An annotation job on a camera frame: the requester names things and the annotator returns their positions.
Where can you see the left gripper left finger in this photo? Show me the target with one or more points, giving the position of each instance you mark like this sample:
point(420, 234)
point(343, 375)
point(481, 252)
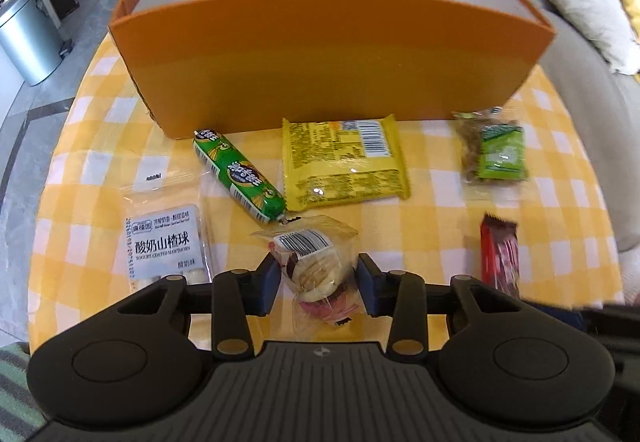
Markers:
point(229, 300)

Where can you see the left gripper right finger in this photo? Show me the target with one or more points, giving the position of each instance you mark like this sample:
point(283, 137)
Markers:
point(406, 299)

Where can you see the clear pastry packet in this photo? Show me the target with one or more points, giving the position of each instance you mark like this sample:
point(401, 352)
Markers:
point(317, 257)

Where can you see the yogurt hawthorn ball packet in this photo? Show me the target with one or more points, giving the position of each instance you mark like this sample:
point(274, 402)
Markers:
point(165, 231)

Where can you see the red chocolate bar wrapper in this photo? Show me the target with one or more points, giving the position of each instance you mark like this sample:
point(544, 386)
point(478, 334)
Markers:
point(499, 254)

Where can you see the green sausage stick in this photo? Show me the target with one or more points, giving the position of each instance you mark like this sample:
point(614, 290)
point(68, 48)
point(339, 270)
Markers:
point(243, 181)

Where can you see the yellow biscuit packet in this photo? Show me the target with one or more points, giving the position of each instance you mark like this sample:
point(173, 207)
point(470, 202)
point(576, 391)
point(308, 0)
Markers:
point(333, 163)

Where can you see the green nut snack packet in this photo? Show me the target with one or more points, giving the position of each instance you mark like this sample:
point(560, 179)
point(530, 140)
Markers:
point(493, 146)

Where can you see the yellow checkered tablecloth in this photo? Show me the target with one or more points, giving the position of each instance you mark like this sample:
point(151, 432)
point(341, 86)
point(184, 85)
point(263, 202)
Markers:
point(568, 254)

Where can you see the beige sofa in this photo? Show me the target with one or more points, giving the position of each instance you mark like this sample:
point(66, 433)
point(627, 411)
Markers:
point(604, 106)

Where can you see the striped green blanket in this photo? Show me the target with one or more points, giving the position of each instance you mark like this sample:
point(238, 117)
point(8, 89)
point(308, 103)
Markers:
point(20, 417)

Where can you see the orange cardboard box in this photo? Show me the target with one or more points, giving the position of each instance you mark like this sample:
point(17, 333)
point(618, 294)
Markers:
point(243, 65)

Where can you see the silver pedal trash bin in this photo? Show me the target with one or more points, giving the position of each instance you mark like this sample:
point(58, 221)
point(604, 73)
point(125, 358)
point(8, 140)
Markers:
point(32, 42)

